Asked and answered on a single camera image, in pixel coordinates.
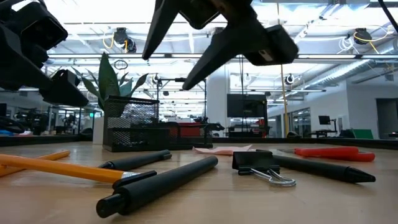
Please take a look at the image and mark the green board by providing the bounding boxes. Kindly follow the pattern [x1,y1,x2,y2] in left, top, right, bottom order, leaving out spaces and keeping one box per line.
[353,128,374,140]

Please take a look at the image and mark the black mesh desk organizer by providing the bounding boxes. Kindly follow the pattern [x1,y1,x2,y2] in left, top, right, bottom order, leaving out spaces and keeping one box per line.
[102,95,214,153]

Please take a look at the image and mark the black television screen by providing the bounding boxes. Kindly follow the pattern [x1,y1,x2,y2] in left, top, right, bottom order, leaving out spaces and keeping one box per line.
[226,93,269,119]

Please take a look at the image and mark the black metal table frame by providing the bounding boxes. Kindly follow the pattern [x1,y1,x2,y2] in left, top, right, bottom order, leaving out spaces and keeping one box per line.
[0,134,398,151]

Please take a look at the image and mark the red handled scissors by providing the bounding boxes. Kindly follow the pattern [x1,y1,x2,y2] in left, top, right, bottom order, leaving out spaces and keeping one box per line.
[276,146,376,162]

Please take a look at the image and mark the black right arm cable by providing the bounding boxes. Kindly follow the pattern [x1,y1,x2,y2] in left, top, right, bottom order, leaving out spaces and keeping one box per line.
[377,0,398,34]

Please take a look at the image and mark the black background camera frame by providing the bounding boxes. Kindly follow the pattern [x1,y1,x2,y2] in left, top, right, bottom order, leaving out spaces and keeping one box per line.
[156,77,208,125]

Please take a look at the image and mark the black binder clip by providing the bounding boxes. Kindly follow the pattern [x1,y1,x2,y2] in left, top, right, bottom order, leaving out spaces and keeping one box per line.
[231,151,297,188]

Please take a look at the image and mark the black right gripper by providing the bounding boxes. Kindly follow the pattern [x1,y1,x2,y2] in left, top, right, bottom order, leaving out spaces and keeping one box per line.
[142,0,300,91]

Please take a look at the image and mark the green plant in white pot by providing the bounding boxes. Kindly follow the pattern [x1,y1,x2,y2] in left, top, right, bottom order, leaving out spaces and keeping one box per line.
[72,52,149,146]

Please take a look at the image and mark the pink sticky note pad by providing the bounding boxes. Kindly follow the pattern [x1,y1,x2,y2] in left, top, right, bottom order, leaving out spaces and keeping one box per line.
[192,144,253,156]

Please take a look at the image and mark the yellow wooden pencil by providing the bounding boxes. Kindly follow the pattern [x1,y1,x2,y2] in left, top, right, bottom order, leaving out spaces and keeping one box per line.
[0,153,139,184]
[0,149,72,178]

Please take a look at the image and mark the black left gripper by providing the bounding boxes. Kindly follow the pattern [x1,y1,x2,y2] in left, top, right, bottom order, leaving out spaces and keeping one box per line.
[0,0,90,108]

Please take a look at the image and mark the black background robot station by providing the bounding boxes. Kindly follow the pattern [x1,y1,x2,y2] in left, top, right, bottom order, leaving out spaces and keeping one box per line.
[14,105,103,137]

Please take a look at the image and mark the red storage box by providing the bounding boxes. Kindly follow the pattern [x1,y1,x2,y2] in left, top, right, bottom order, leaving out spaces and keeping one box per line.
[178,122,206,138]

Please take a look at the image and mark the black ballpoint pen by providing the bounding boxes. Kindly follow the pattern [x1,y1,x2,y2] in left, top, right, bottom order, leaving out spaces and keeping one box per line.
[95,155,220,219]
[98,149,173,171]
[256,149,376,184]

